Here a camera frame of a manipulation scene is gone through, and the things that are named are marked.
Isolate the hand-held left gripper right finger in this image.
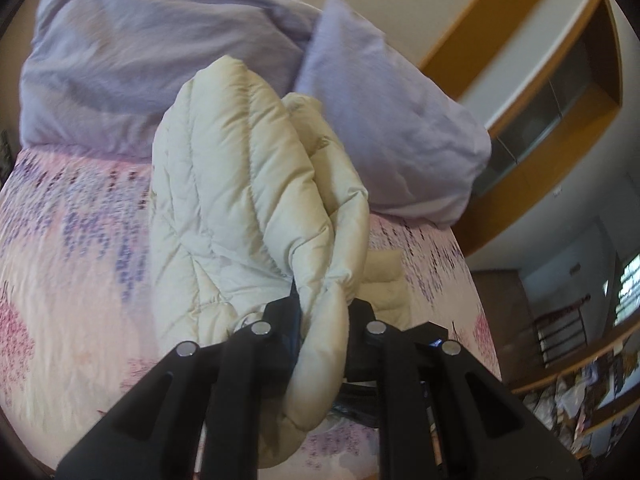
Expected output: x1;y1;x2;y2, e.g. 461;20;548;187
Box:
345;299;585;480

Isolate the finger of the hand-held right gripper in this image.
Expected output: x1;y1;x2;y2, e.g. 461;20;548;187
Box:
400;321;448;356

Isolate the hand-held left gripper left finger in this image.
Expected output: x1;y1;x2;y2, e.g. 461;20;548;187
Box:
56;300;303;480

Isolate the cream puffer jacket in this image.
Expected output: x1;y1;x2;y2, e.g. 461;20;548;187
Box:
147;55;411;471

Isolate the dark wooden rack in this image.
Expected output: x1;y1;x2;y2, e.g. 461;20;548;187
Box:
532;300;588;368

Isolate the cluttered wooden shelf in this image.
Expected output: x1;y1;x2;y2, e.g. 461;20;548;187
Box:
515;330;640;461

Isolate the lavender pillow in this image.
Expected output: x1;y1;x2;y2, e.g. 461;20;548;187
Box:
292;0;493;226
20;0;326;158

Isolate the window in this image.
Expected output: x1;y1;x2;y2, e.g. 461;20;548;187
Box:
612;255;640;331

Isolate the pink tree print bed sheet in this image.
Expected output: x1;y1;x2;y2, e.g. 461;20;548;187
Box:
0;145;503;480

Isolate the frosted glass door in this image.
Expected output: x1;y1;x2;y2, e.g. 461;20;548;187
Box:
470;25;608;201

